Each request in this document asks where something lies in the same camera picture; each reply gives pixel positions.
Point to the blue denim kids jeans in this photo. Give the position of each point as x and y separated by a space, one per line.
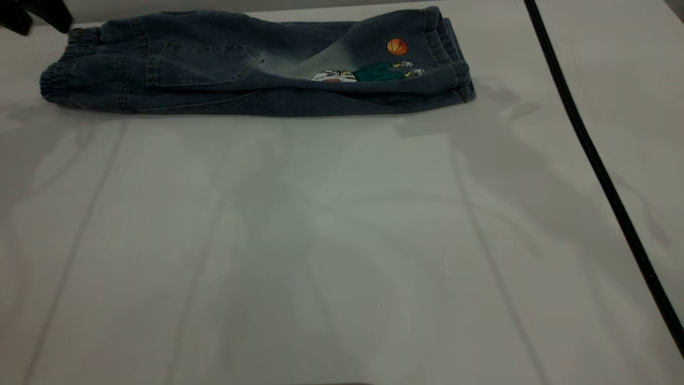
214 64

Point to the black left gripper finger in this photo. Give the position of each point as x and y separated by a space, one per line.
53 15
15 20

